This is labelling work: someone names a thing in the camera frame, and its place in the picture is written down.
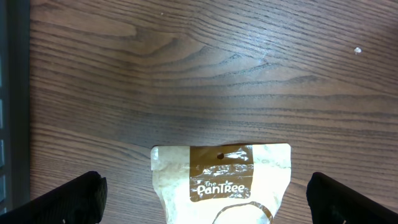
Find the clear brown snack bag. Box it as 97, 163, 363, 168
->
150, 143, 292, 224

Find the grey plastic mesh basket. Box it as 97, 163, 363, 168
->
1, 0, 30, 214

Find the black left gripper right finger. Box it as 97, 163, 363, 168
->
306, 172, 397, 224

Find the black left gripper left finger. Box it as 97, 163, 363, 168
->
1, 171, 108, 224

